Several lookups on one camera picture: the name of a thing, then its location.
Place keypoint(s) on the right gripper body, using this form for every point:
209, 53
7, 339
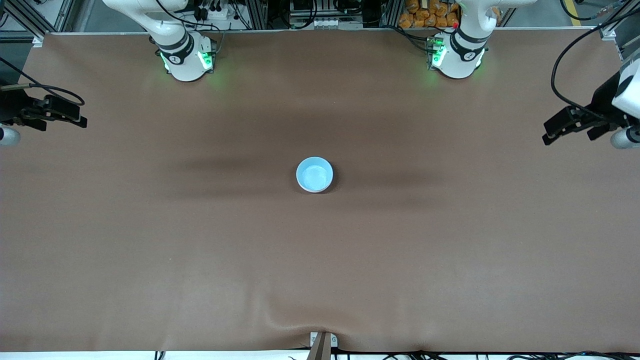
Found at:
11, 106

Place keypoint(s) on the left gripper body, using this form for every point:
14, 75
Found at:
603, 103

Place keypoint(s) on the blue bowl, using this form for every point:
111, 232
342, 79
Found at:
314, 175

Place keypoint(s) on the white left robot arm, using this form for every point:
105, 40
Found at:
465, 45

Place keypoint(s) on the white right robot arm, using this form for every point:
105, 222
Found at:
182, 55

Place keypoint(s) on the orange snack bags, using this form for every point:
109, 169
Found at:
425, 15

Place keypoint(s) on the white power strip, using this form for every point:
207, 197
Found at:
220, 12

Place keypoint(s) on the brown table cloth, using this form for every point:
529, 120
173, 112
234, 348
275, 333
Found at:
350, 275

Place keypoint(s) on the aluminium frame beam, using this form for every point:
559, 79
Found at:
30, 24
607, 32

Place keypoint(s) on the aluminium frame post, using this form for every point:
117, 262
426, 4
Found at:
256, 14
390, 12

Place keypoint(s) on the metal clamp bracket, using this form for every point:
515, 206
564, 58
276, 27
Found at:
334, 341

